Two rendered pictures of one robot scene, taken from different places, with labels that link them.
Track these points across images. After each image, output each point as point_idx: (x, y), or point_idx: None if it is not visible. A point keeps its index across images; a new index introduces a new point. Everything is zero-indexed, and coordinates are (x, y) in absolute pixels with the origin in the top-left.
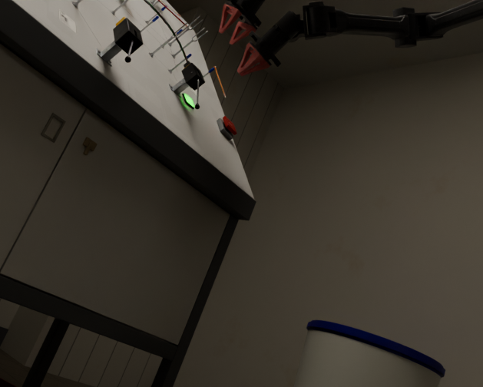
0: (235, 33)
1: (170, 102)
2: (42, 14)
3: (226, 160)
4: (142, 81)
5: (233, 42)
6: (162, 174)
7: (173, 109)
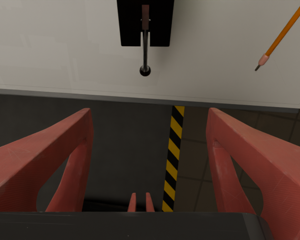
0: (230, 152)
1: (104, 25)
2: None
3: (270, 71)
4: (9, 32)
5: (207, 144)
6: None
7: (107, 43)
